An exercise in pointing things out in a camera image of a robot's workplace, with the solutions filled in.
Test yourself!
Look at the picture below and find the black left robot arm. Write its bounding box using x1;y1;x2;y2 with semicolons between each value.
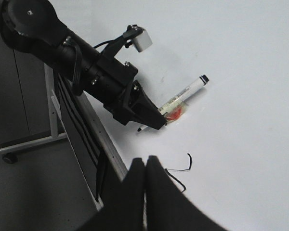
0;0;166;230

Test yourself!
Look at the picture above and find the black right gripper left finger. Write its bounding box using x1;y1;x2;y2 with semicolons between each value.
79;158;145;231

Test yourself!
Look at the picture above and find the white whiteboard with aluminium frame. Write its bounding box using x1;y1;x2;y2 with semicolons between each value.
52;0;289;231

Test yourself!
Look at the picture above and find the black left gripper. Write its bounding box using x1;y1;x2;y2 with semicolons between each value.
83;55;166;130

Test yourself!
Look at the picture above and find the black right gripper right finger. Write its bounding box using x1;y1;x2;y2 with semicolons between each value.
145;156;225;231

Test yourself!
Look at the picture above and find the grey wheeled stand frame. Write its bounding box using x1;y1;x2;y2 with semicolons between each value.
0;64;67;164

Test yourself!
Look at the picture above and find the white whiteboard marker with tape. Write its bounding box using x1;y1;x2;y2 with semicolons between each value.
136;75;210;132

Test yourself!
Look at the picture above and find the black cable bundle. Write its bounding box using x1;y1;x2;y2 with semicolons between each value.
53;71;109;203

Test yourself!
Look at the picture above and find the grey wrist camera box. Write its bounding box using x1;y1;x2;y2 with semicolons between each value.
128;25;153;52

